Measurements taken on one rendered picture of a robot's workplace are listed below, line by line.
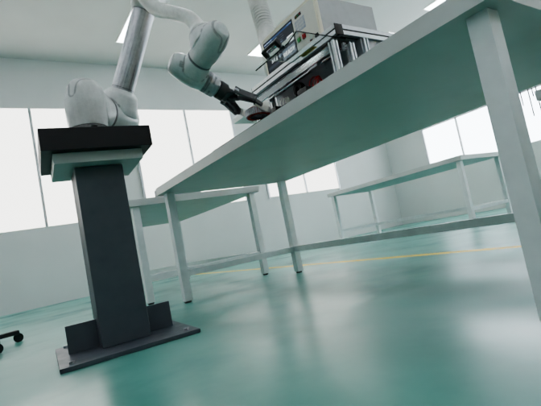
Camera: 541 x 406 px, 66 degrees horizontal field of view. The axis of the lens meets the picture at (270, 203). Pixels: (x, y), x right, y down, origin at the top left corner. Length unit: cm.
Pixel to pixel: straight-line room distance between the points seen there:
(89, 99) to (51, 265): 441
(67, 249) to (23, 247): 50
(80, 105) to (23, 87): 479
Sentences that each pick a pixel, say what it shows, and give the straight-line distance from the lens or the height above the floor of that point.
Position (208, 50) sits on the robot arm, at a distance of 163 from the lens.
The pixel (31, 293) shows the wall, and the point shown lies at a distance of 609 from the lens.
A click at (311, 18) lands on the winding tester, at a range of 205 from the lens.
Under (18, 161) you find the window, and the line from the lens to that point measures 629.
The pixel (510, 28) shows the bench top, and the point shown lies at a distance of 129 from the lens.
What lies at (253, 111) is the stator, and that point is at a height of 83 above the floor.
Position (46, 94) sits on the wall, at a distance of 663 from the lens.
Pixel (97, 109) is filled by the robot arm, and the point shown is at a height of 94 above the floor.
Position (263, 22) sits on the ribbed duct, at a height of 203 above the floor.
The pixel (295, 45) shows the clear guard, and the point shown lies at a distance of 185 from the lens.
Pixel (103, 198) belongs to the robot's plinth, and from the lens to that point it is 175.
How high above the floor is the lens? 30
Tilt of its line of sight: 5 degrees up
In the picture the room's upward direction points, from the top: 11 degrees counter-clockwise
